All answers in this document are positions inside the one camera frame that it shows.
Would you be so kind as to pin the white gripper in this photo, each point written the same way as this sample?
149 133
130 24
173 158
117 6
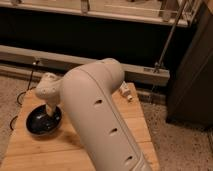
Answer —
50 109

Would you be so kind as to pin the black ceramic bowl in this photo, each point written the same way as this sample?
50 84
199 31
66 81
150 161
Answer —
39 123

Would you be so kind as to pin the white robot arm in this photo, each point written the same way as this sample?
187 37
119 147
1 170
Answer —
85 92

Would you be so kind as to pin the small white bottle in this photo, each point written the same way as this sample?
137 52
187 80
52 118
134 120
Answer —
125 91

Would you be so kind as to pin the metal pole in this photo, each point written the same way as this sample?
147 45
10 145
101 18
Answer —
159 63

